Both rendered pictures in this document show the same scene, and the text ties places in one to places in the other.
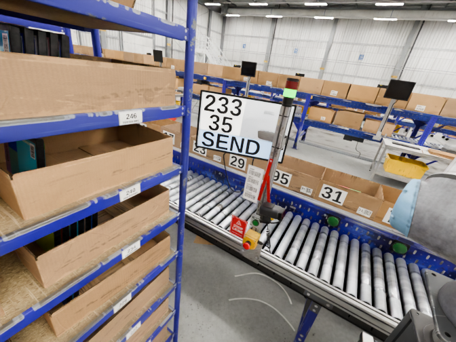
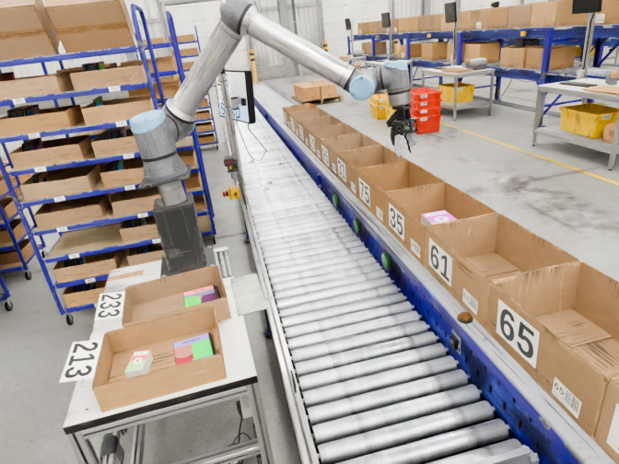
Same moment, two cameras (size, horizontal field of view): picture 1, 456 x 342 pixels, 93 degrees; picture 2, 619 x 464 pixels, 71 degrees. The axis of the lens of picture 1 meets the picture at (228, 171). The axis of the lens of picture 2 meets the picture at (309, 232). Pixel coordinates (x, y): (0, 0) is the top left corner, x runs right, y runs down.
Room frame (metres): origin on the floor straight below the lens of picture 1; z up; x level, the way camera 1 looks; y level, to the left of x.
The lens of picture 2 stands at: (-0.34, -2.55, 1.73)
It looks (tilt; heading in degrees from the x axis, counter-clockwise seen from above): 25 degrees down; 52
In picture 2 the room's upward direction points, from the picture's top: 6 degrees counter-clockwise
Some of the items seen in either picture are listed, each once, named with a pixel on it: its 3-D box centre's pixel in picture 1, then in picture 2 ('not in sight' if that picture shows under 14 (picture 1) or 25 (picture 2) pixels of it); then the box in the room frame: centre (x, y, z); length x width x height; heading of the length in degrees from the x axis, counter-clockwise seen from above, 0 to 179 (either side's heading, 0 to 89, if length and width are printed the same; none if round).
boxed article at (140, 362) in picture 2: not in sight; (139, 365); (-0.12, -1.26, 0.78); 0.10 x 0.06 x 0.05; 53
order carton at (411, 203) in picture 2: not in sight; (436, 220); (1.07, -1.59, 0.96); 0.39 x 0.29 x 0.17; 62
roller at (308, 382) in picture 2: not in sight; (373, 366); (0.45, -1.79, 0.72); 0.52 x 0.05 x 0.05; 152
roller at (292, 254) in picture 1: (298, 239); (292, 211); (1.11, -0.52, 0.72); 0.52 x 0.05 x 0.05; 152
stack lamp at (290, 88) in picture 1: (290, 89); not in sight; (0.97, -0.21, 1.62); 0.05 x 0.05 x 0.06
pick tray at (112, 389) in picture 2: not in sight; (163, 353); (-0.04, -1.30, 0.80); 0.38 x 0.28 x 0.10; 156
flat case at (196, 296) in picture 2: not in sight; (202, 301); (0.21, -1.07, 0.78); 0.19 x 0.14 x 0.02; 68
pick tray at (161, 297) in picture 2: not in sight; (177, 302); (0.13, -1.03, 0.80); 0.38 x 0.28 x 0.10; 158
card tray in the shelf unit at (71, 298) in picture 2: not in sight; (99, 284); (0.13, 0.64, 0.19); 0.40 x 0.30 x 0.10; 151
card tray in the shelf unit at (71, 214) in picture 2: not in sight; (75, 209); (0.14, 0.64, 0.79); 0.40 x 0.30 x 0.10; 154
